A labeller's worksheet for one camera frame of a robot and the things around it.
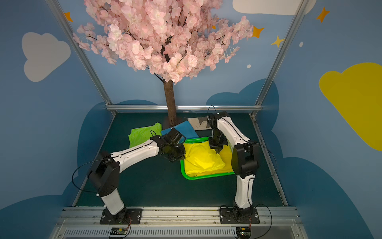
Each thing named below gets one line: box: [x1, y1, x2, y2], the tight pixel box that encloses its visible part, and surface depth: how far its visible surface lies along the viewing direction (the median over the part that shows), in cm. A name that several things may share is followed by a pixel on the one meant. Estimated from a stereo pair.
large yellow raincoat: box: [183, 140, 234, 177], surface depth 85 cm
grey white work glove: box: [187, 116, 212, 131], surface depth 117 cm
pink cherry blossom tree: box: [72, 0, 254, 127], surface depth 56 cm
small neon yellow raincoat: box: [183, 140, 234, 176], surface depth 85 cm
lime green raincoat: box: [127, 122, 163, 148], surface depth 109 cm
